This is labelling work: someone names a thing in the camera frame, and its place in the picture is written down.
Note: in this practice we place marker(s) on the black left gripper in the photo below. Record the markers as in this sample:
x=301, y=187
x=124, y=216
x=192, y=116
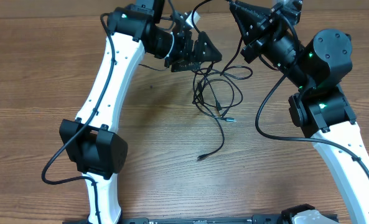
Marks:
x=186, y=56

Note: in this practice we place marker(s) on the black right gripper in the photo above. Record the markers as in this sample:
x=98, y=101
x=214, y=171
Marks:
x=256, y=20

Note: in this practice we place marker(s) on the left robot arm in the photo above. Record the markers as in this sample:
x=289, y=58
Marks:
x=91, y=140

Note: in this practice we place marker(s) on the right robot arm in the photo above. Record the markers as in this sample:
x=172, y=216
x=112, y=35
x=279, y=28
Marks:
x=319, y=107

